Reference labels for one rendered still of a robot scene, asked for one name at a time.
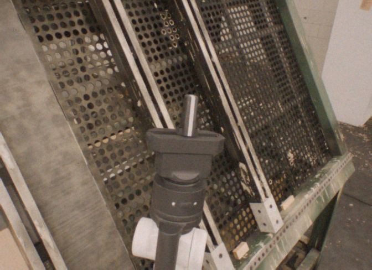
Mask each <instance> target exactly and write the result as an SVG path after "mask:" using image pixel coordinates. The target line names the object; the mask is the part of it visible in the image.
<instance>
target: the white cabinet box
mask: <svg viewBox="0 0 372 270"><path fill-rule="evenodd" d="M321 78H322V80H323V84H324V87H325V90H326V92H327V95H328V96H329V99H330V102H331V104H332V107H333V110H334V113H335V116H336V118H337V121H341V122H344V123H347V124H350V125H354V126H357V127H362V126H363V124H364V123H365V122H366V121H367V120H368V119H369V118H370V117H371V115H372V0H339V1H338V6H337V11H336V14H335V19H334V23H333V29H332V33H331V36H330V41H329V46H328V51H327V56H326V59H325V61H324V66H323V71H322V76H321Z"/></svg>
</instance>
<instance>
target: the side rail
mask: <svg viewBox="0 0 372 270"><path fill-rule="evenodd" d="M275 1H276V3H277V6H278V9H279V11H280V14H281V17H282V20H283V23H284V25H285V28H286V31H287V34H288V37H289V39H290V42H291V44H292V47H293V51H294V54H295V56H296V59H297V61H298V64H299V67H300V68H301V70H302V74H303V76H304V79H305V81H306V85H307V87H308V91H309V93H310V96H311V98H312V101H313V104H314V107H315V109H316V112H317V115H318V118H319V121H320V123H321V126H322V129H323V132H324V134H325V137H326V140H327V142H328V145H329V147H330V150H331V152H332V155H333V156H334V157H335V156H343V155H344V154H345V152H346V151H347V146H346V143H345V141H344V138H343V135H342V132H341V130H340V127H339V124H338V121H337V118H336V116H335V113H334V110H333V107H332V104H331V102H330V99H329V96H328V95H327V92H326V89H325V87H324V84H323V80H322V78H321V75H320V72H319V70H318V66H317V64H316V61H315V58H314V56H313V53H312V49H311V46H310V44H309V41H308V39H307V36H306V32H305V31H304V27H303V25H302V21H301V19H300V16H299V13H298V10H297V7H296V5H295V2H294V0H275Z"/></svg>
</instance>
